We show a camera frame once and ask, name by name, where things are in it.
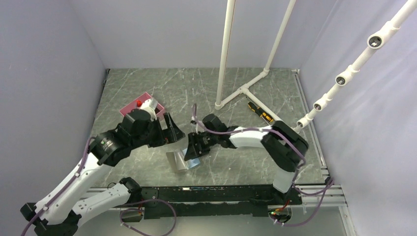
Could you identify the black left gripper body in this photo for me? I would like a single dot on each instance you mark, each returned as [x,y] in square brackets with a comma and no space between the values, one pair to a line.
[155,135]

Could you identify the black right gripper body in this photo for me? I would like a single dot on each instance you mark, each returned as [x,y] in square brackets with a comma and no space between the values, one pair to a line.
[204,141]

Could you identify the grey leather card holder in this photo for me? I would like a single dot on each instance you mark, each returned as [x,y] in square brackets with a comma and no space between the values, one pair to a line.
[177,161]

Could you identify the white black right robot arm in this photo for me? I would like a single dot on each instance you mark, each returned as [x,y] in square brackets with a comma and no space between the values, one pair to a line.
[286,147]

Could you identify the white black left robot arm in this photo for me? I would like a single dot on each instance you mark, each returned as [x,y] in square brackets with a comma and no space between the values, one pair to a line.
[63,211]

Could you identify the pink plastic box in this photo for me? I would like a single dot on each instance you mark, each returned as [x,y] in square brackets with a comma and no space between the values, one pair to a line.
[145,102]

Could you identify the yellow black screwdriver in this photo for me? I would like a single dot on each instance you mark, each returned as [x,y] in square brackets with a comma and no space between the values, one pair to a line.
[259,111]

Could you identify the white PVC pipe frame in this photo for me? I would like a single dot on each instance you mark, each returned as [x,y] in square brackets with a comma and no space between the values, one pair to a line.
[259,34]

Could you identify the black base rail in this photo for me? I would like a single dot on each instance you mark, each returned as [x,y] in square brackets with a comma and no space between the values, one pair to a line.
[255,200]

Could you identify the aluminium extrusion frame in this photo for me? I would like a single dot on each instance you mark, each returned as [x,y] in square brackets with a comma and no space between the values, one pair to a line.
[329,194]

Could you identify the white pipe with camera sockets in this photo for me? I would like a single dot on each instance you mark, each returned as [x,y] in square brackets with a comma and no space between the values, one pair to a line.
[374,42]

